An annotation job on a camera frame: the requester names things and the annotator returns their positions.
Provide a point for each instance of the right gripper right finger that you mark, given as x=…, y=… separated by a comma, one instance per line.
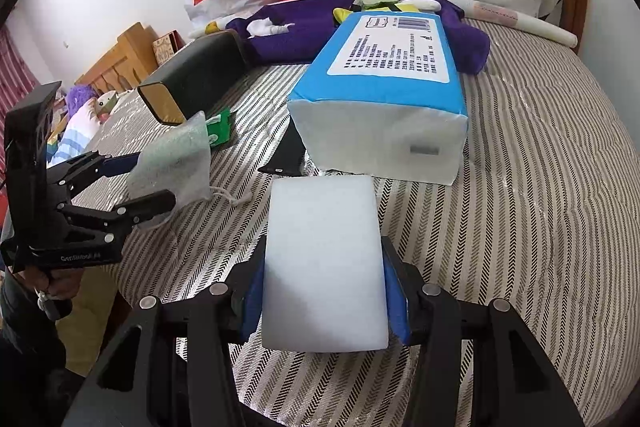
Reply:
x=397, y=287

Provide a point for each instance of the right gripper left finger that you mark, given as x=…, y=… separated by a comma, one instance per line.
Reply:
x=252, y=289

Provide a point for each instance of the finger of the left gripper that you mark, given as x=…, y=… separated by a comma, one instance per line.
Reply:
x=80, y=172
x=125, y=215

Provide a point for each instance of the white sponge block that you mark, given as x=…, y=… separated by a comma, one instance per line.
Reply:
x=324, y=288

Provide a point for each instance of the translucent drawstring pouch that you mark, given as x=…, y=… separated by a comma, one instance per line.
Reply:
x=179, y=162

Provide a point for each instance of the green sachet packet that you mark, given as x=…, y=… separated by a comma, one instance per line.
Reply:
x=219, y=128

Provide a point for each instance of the yellow Adidas pouch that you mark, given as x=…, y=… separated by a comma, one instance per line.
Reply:
x=341, y=14

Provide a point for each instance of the white and green socks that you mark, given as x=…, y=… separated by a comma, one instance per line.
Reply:
x=425, y=6

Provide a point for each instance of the person's left hand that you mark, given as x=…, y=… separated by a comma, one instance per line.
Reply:
x=59, y=284

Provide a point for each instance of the panda plush toy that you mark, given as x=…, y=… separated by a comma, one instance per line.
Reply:
x=106, y=102

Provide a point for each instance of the purple plush toy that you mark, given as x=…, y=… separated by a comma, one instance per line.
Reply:
x=77, y=96

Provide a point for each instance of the red striped curtain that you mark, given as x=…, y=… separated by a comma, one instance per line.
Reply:
x=16, y=81

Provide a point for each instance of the wooden headboard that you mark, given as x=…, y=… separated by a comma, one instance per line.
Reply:
x=126, y=65

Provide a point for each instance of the dark green tea tin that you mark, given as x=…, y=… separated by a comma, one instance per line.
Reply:
x=195, y=79

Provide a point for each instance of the striped mattress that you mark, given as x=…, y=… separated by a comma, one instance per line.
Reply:
x=544, y=212

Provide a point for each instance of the blue tissue pack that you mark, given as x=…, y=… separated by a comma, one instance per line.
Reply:
x=393, y=127

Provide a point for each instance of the purple towel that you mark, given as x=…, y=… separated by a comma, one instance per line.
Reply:
x=415, y=45

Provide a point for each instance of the rolled patterned paper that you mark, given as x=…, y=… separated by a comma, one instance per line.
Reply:
x=476, y=10

